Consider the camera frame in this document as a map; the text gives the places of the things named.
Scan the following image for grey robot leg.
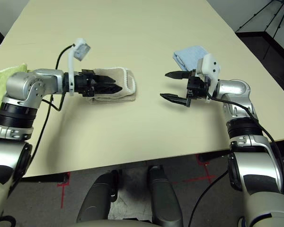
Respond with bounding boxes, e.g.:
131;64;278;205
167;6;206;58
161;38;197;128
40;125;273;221
148;165;183;227
76;169;120;224

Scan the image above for black tripod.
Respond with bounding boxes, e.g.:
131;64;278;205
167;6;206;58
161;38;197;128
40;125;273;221
235;0;284;60

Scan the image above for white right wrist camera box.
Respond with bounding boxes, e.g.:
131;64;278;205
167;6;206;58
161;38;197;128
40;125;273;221
195;53;222;104

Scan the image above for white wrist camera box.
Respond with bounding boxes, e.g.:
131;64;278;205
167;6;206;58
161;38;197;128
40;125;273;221
67;37;91;97
195;53;222;104

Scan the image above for grey robot right leg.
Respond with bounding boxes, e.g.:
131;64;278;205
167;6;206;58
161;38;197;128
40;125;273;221
148;165;183;227

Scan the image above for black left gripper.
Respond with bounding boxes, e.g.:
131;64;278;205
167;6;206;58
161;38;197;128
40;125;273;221
75;69;124;98

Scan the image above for folded light blue towel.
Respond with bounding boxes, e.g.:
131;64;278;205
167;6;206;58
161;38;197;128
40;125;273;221
172;45;213;71

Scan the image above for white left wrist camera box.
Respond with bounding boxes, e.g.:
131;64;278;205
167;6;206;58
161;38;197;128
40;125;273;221
67;37;91;97

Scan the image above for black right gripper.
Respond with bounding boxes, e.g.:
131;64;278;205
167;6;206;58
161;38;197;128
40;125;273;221
160;69;210;108

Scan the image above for beige robot torso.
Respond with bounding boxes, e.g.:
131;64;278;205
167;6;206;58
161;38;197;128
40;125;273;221
68;218;154;227

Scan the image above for grey robot left leg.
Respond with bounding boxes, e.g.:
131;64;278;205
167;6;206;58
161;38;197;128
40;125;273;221
76;169;120;224

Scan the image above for beige towel white trim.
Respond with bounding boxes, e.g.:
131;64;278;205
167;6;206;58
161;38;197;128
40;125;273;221
89;67;137;103

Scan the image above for light green towel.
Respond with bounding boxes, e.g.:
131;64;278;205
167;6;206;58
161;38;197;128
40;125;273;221
0;62;29;112

